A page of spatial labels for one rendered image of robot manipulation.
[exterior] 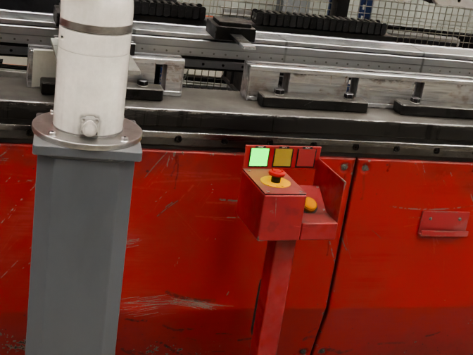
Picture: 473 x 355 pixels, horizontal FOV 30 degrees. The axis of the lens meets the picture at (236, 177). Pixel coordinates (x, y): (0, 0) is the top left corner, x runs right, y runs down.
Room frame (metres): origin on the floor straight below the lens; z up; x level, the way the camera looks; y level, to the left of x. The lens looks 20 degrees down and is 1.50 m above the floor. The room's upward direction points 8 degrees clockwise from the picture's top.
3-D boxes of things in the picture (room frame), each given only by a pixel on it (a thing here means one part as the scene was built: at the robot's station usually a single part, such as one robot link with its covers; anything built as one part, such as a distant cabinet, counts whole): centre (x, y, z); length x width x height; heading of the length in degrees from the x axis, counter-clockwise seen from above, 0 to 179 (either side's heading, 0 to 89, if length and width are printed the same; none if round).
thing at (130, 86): (2.12, 0.36, 0.89); 0.30 x 0.05 x 0.03; 108
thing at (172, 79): (2.18, 0.37, 0.92); 0.39 x 0.06 x 0.10; 108
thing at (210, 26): (2.46, 0.06, 1.01); 0.26 x 0.12 x 0.05; 18
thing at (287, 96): (2.30, -0.17, 0.89); 0.30 x 0.05 x 0.03; 108
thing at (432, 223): (2.33, -0.60, 0.59); 0.15 x 0.02 x 0.07; 108
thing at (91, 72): (1.46, 0.27, 1.09); 0.19 x 0.19 x 0.18
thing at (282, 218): (1.97, -0.13, 0.75); 0.20 x 0.16 x 0.18; 112
